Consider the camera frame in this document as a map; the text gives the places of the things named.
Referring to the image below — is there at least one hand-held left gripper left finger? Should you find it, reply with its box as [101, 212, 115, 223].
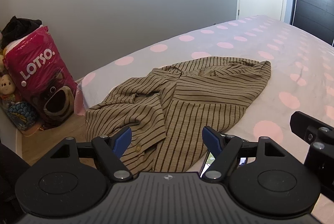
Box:
[49, 127, 133, 183]

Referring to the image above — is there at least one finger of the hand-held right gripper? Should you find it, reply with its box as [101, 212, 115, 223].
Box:
[290, 110, 334, 166]

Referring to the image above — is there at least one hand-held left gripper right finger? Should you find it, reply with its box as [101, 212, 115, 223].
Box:
[202, 125, 286, 184]

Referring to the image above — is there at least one tan striped button shirt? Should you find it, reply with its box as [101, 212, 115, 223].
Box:
[85, 56, 272, 172]

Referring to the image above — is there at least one black smartphone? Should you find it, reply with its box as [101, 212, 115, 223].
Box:
[200, 133, 248, 177]

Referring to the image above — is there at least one polka-dot bed sheet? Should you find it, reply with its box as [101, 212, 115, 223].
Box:
[74, 15, 334, 216]

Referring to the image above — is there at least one blue patterned bag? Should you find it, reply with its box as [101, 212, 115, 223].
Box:
[4, 101, 37, 132]

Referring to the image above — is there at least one pink printed plastic bag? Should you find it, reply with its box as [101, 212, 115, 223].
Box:
[5, 26, 79, 125]

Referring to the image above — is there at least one yellow plush bear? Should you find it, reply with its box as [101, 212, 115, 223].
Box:
[0, 74, 16, 102]

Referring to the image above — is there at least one black cloth bundle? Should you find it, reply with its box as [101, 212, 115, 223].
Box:
[1, 16, 43, 48]

